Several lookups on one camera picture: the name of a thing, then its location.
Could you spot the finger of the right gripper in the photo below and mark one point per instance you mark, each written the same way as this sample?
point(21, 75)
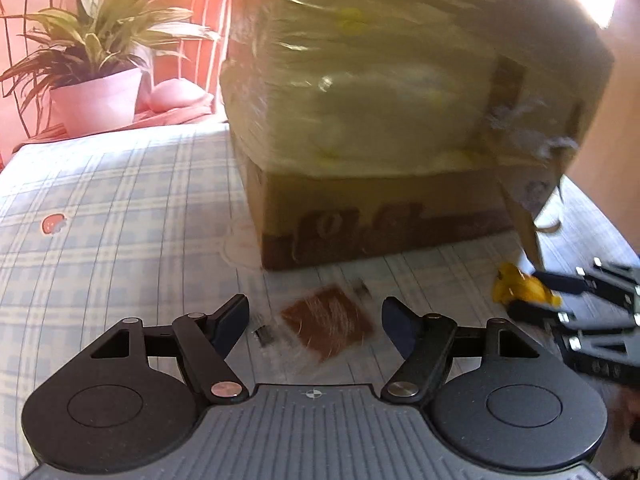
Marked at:
point(542, 315)
point(570, 282)

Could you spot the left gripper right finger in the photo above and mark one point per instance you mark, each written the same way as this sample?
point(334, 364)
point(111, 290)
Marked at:
point(404, 328)

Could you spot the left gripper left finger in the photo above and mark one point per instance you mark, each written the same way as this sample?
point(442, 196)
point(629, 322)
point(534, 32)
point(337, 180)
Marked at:
point(200, 334)

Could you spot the yellow snack packet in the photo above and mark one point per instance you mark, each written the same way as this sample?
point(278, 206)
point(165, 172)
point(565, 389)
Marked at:
point(511, 284)

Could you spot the brown meat snack packet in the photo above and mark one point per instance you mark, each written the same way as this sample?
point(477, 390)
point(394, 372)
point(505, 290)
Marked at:
point(320, 326)

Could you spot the person right hand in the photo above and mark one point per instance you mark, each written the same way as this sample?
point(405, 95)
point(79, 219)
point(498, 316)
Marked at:
point(627, 403)

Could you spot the brown cardboard box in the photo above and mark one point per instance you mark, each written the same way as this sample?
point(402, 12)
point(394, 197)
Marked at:
point(370, 127)

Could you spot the printed room scene backdrop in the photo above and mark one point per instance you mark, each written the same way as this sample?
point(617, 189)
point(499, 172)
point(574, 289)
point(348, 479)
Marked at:
point(71, 68)

